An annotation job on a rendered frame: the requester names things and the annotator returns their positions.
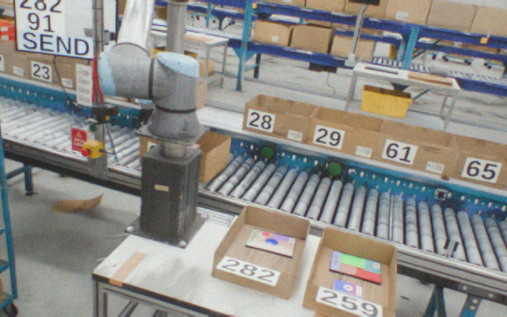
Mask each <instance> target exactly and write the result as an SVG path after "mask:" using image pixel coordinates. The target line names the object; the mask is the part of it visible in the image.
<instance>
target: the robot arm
mask: <svg viewBox="0 0 507 317"><path fill-rule="evenodd" d="M166 1H167V2H168V9H167V32H166V52H159V53H158V55H157V59H156V58H151V56H150V54H149V53H148V51H147V49H148V44H149V38H150V33H151V27H152V21H153V11H154V6H155V0H127V3H126V6H125V10H124V14H123V19H122V25H121V29H120V33H119V37H118V41H117V43H116V44H114V46H112V48H111V50H109V53H107V52H102V53H101V54H100V59H99V82H100V88H101V93H102V94H103V95H105V96H114V97H125V98H134V99H138V100H139V106H140V107H141V110H140V117H139V118H138V119H137V122H139V124H140V125H139V126H138V125H137V128H139V127H140V128H141V127H143V126H144V125H146V124H148V129H150V131H151V132H153V133H156V134H157V135H160V137H164V138H191V137H194V136H196V134H199V132H200V123H199V117H198V114H196V103H197V92H199V77H200V74H199V64H198V62H197V61H196V60H195V59H193V58H191V57H188V56H186V55H185V54H184V44H185V30H186V16H187V4H188V3H189V2H190V1H191V0H166Z"/></svg>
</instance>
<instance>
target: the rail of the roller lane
mask: <svg viewBox="0 0 507 317"><path fill-rule="evenodd" d="M3 149H4V150H6V151H9V152H12V153H15V154H18V155H21V156H24V157H28V158H32V159H36V160H40V161H43V162H46V163H49V164H55V165H59V166H61V167H66V168H68V169H71V170H74V171H77V172H81V173H84V174H87V157H83V156H80V155H76V154H74V153H71V152H68V151H64V150H60V149H57V148H51V147H48V146H44V145H42V144H37V143H32V142H29V141H25V140H22V139H21V138H16V137H12V136H9V135H6V134H3ZM108 180H111V181H114V182H117V183H121V184H126V185H127V186H130V187H132V188H136V189H141V181H142V172H138V171H135V170H132V169H129V168H126V167H122V166H118V165H115V164H110V163H108ZM246 205H252V206H255V207H258V208H262V209H266V210H272V211H275V212H279V213H282V214H286V215H290V216H295V217H299V218H303V219H305V221H310V222H311V223H310V227H309V232H308V234H309V235H313V236H315V237H319V238H321V236H322V233H323V229H324V227H326V226H327V227H331V228H334V229H338V230H341V231H347V232H351V234H354V235H358V236H363V237H367V238H369V239H374V240H376V241H380V242H386V243H389V244H392V245H395V248H396V260H397V264H400V265H403V266H407V267H410V268H415V269H419V270H422V271H426V273H431V274H435V275H437V276H441V277H444V278H450V279H453V280H456V281H460V282H463V283H466V284H468V285H473V286H475V287H479V288H485V289H487V290H490V291H495V292H497V293H500V294H503V295H507V273H502V272H499V271H495V270H491V269H488V268H485V267H482V266H479V265H475V264H472V263H468V262H463V261H459V260H456V259H452V258H450V259H449V260H446V259H444V256H443V255H440V254H436V253H432V252H427V251H424V250H420V249H416V248H414V247H408V246H404V244H400V243H397V242H391V241H388V240H384V239H381V238H378V237H374V236H368V235H365V234H362V233H360V232H358V231H352V230H349V229H346V228H342V227H339V226H333V225H330V224H326V223H323V222H320V221H315V220H314V219H310V218H307V217H304V216H299V215H294V214H291V213H288V212H285V211H282V210H275V209H272V208H269V207H266V206H262V205H259V204H257V203H253V202H250V201H246V200H241V199H237V198H234V197H231V196H227V195H222V194H218V193H215V192H211V191H208V190H202V189H199V198H198V206H200V207H204V208H206V209H210V210H216V211H218V212H222V213H225V214H228V215H232V216H238V215H239V214H240V213H241V211H242V210H243V208H244V207H245V206H246Z"/></svg>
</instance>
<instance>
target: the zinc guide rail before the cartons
mask: <svg viewBox="0 0 507 317"><path fill-rule="evenodd" d="M0 77H3V78H8V79H11V80H15V81H19V82H23V83H26V84H30V85H34V86H42V87H45V88H49V89H53V90H57V91H64V90H63V87H59V86H52V85H48V84H44V83H39V82H36V81H31V80H28V79H24V78H21V77H17V76H12V75H6V74H1V73H0ZM64 89H65V92H64V93H69V94H72V95H76V96H77V92H76V91H75V90H71V89H66V88H64ZM105 102H110V103H113V104H117V105H118V106H122V107H128V108H131V109H137V110H141V107H140V106H136V105H132V104H131V103H128V102H124V101H117V100H113V99H109V98H105ZM199 123H200V124H202V125H206V126H209V127H215V128H218V129H222V130H226V131H229V132H234V133H240V134H241V135H244V136H249V137H253V138H259V139H262V140H267V141H271V142H274V143H281V144H286V145H289V146H293V147H297V148H304V149H307V150H311V151H316V152H319V153H322V154H326V155H331V156H334V157H338V158H342V159H349V160H353V161H356V162H361V163H365V164H371V165H375V166H380V167H383V168H386V169H390V170H395V171H398V172H402V173H406V174H413V175H417V176H421V177H424V178H429V179H435V180H440V181H443V182H448V184H455V185H458V186H463V187H467V188H470V189H474V190H482V191H485V192H489V193H493V194H497V195H504V197H507V191H504V190H497V189H494V188H489V187H485V186H482V185H478V184H470V182H467V181H462V180H458V179H452V178H449V179H450V180H444V179H441V176H440V175H435V174H429V173H424V172H420V171H416V170H412V169H408V168H405V167H401V166H397V165H393V164H386V163H382V162H378V161H374V160H370V159H366V158H359V157H355V156H351V155H348V154H343V153H339V152H336V151H333V150H328V149H324V148H318V147H313V146H309V145H306V144H302V143H295V142H291V141H287V140H283V139H279V138H272V137H268V136H264V134H260V133H254V132H250V131H245V130H241V129H238V128H234V127H227V126H223V125H219V124H215V123H211V122H204V121H200V120H199Z"/></svg>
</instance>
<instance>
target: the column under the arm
mask: <svg viewBox="0 0 507 317"><path fill-rule="evenodd" d="M158 150H159V144H158V145H156V146H155V147H153V148H152V149H150V150H148V151H147V152H146V153H145V154H144V155H143V156H142V181H141V210H140V216H139V217H138V218H137V219H136V220H135V221H134V222H133V223H132V224H131V225H129V226H128V227H127V228H126V229H125V230H124V232H126V233H127V234H129V235H133V236H139V237H142V238H145V239H148V240H152V241H155V242H161V243H163V244H168V245H170V246H174V247H179V248H182V249H185V248H186V247H187V246H188V245H189V244H190V242H191V241H192V240H193V238H194V236H195V234H196V233H197V232H199V230H200V229H201V227H202V226H203V225H204V223H205V222H206V220H207V219H208V218H209V215H206V214H202V213H199V212H196V209H198V198H199V180H200V170H201V159H202V150H201V149H197V148H191V147H187V155H186V156H185V157H184V158H177V159H171V158H164V157H162V156H160V155H159V153H158Z"/></svg>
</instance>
